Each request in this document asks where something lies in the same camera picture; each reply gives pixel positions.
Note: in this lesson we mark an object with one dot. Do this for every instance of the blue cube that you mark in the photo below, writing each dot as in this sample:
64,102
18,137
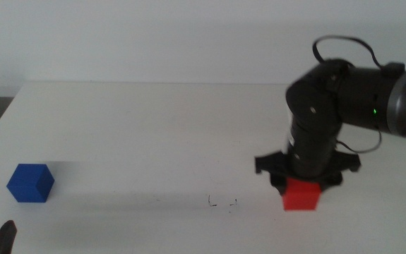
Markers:
29,183

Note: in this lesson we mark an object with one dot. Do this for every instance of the red cube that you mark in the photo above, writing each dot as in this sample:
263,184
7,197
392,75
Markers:
301,199

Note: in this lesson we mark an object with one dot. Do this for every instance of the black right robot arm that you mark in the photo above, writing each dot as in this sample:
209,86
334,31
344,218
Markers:
315,116

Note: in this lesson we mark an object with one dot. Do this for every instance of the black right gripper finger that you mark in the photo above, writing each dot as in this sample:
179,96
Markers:
331,182
277,183

